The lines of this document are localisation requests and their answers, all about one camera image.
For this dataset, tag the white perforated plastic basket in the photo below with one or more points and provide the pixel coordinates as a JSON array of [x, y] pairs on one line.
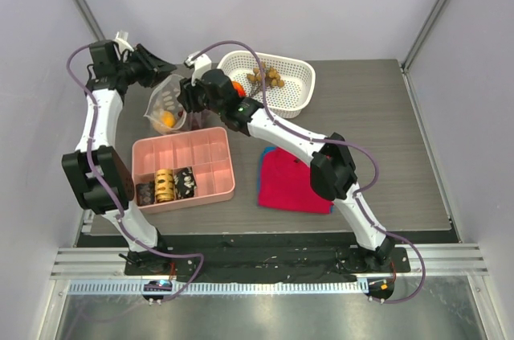
[[286, 100]]

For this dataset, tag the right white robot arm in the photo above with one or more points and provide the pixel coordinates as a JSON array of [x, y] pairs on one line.
[[332, 168]]

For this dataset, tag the slotted white cable duct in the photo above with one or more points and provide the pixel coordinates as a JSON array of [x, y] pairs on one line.
[[147, 287]]

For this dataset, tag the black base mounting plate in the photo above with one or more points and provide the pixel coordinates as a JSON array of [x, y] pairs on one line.
[[265, 258]]

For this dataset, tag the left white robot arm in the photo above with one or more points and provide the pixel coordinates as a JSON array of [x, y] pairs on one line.
[[98, 177]]

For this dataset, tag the brown patterned rolled sock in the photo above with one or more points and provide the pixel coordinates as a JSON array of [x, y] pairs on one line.
[[145, 193]]

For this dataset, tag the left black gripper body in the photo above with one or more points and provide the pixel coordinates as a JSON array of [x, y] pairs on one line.
[[138, 68]]

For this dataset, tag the dark red fake grapes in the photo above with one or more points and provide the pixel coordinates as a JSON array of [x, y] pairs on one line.
[[195, 121]]

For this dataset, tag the right aluminium frame post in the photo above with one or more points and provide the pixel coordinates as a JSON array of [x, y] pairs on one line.
[[427, 27]]

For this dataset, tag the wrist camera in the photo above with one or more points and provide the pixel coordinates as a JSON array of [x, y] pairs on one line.
[[199, 64], [107, 55]]

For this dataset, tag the yellow fake fruit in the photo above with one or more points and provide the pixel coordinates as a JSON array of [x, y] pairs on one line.
[[167, 119]]

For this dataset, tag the clear polka dot zip bag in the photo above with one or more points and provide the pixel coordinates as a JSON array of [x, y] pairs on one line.
[[165, 98]]

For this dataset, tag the fake yellow grape bunch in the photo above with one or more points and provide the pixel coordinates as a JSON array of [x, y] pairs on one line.
[[272, 78]]

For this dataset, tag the blue folded cloth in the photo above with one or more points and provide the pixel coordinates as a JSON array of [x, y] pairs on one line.
[[260, 167]]

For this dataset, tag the yellow patterned rolled sock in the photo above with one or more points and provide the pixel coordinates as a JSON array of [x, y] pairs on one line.
[[164, 186]]

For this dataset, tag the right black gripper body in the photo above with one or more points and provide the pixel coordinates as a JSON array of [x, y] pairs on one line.
[[189, 95]]

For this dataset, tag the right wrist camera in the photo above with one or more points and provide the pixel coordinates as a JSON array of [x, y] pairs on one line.
[[199, 64]]

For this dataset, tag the pink divided organizer tray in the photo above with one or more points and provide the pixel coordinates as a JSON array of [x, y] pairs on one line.
[[205, 151]]

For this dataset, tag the black white patterned sock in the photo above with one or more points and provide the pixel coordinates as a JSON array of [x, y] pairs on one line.
[[185, 183]]

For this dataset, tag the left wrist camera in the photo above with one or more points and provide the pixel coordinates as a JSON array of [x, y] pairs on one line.
[[107, 55]]

